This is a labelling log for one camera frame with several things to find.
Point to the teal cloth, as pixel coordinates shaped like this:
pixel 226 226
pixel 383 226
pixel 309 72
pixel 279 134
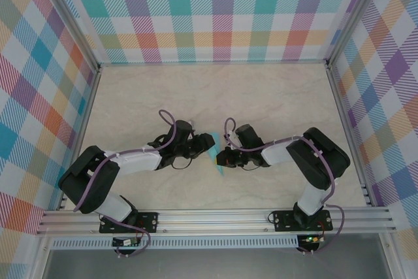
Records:
pixel 214 156

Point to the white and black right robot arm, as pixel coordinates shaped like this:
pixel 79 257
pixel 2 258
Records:
pixel 320 158

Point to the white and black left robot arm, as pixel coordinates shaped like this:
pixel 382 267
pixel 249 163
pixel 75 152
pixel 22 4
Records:
pixel 91 177

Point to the grey metal sheet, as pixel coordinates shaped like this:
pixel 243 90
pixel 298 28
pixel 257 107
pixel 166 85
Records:
pixel 212 264

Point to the small right circuit board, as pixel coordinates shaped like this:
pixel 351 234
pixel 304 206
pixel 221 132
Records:
pixel 311 239

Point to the small circuit board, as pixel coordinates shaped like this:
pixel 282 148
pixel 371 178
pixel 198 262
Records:
pixel 311 239
pixel 125 242

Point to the small left circuit board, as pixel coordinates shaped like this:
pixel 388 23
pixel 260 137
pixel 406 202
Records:
pixel 125 242

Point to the wide aluminium mounting rail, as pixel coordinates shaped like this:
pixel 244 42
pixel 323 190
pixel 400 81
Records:
pixel 212 221

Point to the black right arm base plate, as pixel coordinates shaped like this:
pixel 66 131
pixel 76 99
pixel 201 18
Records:
pixel 281 221

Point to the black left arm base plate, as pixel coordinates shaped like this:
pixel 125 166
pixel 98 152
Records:
pixel 150 221

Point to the aluminium rear frame rail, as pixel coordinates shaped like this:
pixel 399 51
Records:
pixel 212 62

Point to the aluminium left side rail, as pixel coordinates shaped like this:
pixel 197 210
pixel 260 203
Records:
pixel 81 135

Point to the aluminium right side rail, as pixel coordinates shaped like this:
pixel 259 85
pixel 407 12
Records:
pixel 348 135

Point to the aluminium left frame post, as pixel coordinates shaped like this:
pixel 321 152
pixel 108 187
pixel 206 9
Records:
pixel 70 17

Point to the aluminium frame post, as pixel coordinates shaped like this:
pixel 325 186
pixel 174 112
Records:
pixel 70 17
pixel 354 14

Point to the aluminium right frame post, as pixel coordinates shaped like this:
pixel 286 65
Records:
pixel 354 14

